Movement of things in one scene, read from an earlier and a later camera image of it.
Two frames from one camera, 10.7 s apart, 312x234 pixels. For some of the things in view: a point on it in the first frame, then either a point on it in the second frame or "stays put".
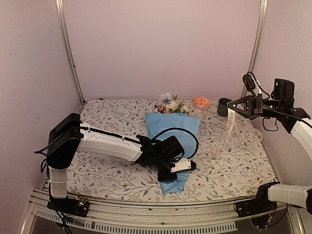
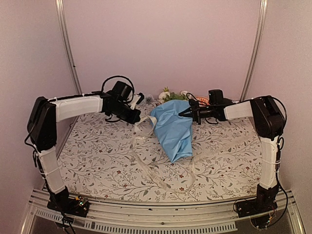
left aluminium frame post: (60, 6) stays put
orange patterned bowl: (202, 102) stays put
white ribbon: (231, 121) -> (149, 173)
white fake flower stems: (172, 106) -> (166, 95)
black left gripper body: (161, 166) -> (122, 114)
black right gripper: (256, 104) -> (192, 111)
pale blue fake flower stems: (165, 97) -> (149, 99)
